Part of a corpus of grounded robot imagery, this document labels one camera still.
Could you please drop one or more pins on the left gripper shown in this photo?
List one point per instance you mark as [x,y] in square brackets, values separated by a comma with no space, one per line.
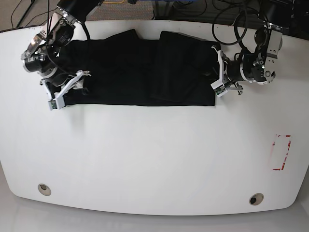
[227,72]

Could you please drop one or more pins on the table cable grommet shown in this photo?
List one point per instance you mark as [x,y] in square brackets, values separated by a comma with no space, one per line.
[256,199]
[44,189]

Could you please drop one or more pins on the red tape rectangle marking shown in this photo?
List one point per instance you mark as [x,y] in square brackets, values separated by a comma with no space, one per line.
[280,151]

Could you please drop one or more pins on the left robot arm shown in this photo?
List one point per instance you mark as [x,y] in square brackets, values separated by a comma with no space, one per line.
[257,66]

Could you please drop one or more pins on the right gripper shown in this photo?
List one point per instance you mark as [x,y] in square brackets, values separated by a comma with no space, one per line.
[59,80]

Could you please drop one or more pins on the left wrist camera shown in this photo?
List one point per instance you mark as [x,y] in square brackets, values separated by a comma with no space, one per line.
[219,88]

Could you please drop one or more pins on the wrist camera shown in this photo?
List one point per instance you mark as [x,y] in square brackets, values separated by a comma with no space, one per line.
[56,103]
[219,88]

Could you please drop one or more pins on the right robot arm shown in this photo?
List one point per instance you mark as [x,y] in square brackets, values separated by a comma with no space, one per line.
[50,41]

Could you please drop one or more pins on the right table cable grommet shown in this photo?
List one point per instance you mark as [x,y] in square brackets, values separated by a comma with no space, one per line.
[256,199]

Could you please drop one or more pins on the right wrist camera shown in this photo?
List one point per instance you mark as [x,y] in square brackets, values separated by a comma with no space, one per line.
[56,103]

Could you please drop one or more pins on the black tripod stand leg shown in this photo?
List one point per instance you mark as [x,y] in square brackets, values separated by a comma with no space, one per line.
[26,12]

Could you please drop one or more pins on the left table cable grommet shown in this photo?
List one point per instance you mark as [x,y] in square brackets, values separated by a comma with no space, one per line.
[44,189]

